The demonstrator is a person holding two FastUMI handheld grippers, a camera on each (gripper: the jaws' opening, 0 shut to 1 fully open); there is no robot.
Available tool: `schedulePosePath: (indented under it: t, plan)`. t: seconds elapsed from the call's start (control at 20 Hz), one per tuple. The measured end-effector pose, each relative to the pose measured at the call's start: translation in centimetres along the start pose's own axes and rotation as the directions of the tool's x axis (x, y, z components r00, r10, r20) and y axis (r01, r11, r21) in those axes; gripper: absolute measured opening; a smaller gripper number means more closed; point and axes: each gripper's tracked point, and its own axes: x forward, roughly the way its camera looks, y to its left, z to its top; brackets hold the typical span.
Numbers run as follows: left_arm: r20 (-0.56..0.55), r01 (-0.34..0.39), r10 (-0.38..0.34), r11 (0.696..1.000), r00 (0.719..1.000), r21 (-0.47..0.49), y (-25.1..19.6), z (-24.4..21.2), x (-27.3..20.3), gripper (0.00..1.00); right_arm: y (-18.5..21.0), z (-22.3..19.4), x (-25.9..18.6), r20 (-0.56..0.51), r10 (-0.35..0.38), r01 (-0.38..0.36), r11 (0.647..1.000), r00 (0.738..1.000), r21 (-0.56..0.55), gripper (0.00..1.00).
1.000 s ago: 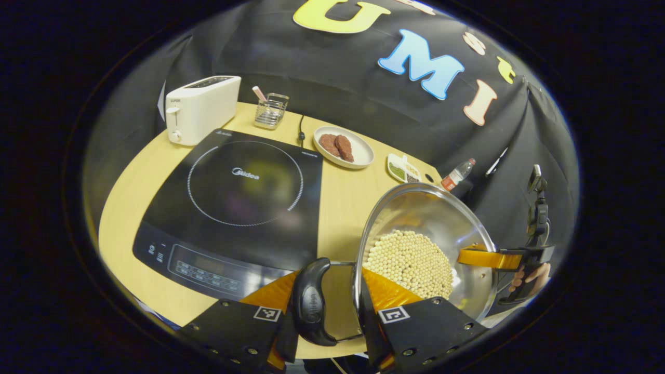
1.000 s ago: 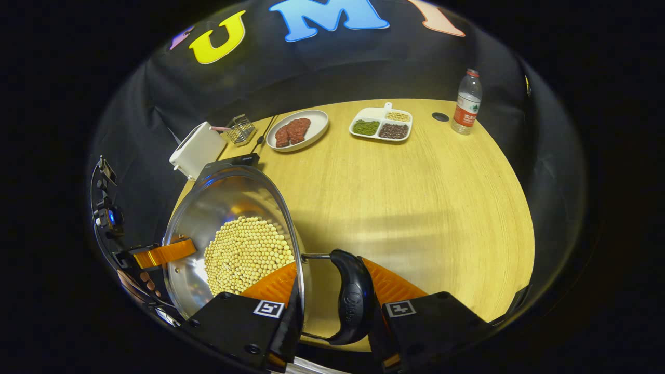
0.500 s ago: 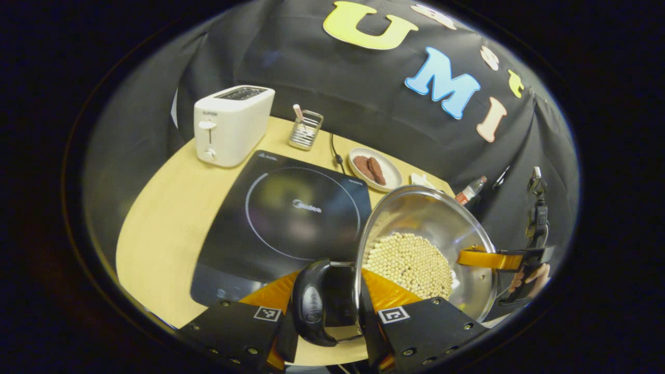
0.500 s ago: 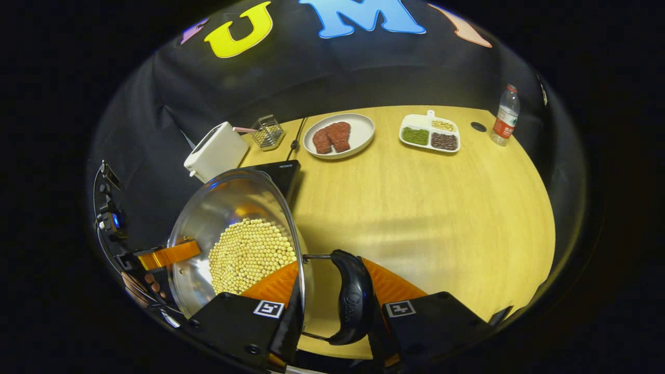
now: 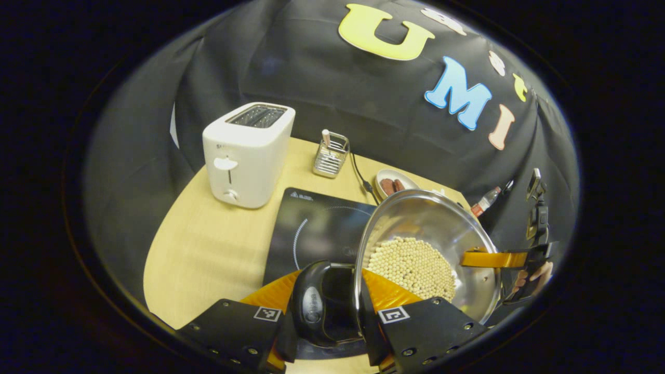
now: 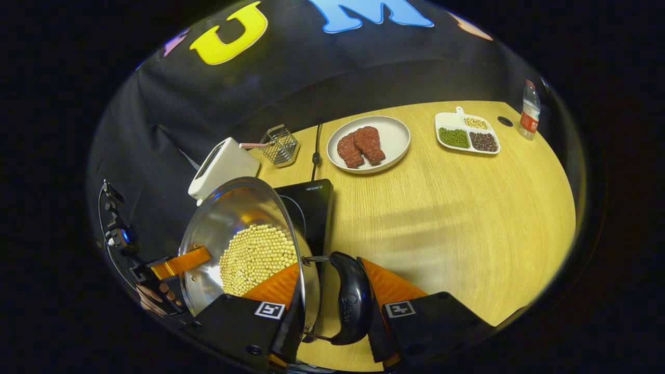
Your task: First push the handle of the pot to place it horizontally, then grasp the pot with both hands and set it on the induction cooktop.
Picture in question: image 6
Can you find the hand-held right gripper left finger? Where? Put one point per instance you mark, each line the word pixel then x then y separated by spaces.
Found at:
pixel 291 332

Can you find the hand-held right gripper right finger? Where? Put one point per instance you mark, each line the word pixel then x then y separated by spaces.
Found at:
pixel 379 337

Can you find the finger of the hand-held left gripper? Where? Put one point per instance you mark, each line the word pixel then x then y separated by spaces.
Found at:
pixel 182 262

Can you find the pile of soybeans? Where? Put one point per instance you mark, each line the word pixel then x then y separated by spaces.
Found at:
pixel 257 257

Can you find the black induction cooktop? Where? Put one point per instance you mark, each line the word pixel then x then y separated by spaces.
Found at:
pixel 311 208

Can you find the white toaster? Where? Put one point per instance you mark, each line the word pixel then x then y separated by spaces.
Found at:
pixel 223 166

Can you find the pink striped straw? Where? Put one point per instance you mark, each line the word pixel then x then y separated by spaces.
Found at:
pixel 252 145

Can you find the black backdrop cloth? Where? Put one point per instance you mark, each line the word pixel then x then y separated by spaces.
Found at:
pixel 260 93

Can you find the red raw meat slice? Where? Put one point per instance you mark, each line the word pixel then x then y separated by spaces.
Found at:
pixel 370 144
pixel 349 151

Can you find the white round plate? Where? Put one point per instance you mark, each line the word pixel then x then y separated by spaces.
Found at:
pixel 392 135

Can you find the heap of green mung beans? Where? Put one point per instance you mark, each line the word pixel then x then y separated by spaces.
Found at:
pixel 453 138

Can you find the heap of dark red beans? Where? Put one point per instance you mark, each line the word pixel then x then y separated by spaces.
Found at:
pixel 483 142

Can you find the white divided dish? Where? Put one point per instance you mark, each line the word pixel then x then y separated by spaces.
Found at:
pixel 448 120

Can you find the small heap of soybeans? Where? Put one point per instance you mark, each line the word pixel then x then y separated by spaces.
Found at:
pixel 476 123

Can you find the black table grommet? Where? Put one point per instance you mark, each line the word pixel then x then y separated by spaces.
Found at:
pixel 505 121

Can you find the clear water bottle red label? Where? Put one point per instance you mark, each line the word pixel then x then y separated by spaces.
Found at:
pixel 530 111

